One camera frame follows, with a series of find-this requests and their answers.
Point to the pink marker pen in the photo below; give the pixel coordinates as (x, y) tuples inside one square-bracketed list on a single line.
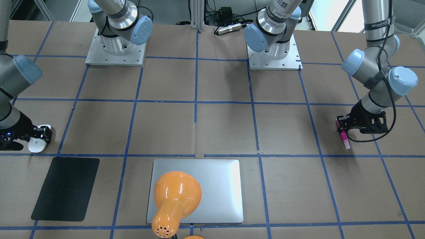
[(343, 135)]

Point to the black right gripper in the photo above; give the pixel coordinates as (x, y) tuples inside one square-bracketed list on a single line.
[(24, 127)]

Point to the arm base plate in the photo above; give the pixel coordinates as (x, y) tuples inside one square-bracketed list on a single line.
[(279, 56), (116, 51)]

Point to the black mousepad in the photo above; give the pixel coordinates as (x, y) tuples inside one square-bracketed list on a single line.
[(67, 189)]

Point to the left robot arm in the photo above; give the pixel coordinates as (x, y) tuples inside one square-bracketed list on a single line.
[(385, 85)]

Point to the aluminium frame post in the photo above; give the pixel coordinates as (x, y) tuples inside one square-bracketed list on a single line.
[(197, 13)]

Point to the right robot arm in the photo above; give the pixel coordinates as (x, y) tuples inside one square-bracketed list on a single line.
[(114, 18)]

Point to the silver apple laptop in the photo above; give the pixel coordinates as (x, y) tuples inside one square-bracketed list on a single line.
[(220, 183)]

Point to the white computer mouse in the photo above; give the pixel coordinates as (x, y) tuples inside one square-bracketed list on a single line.
[(37, 145)]

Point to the silver metal cylinder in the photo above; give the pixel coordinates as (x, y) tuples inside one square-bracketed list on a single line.
[(228, 29)]

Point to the orange desk lamp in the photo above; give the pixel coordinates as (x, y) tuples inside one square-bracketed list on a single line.
[(176, 196)]

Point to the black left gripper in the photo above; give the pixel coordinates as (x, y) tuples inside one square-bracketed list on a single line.
[(358, 114)]

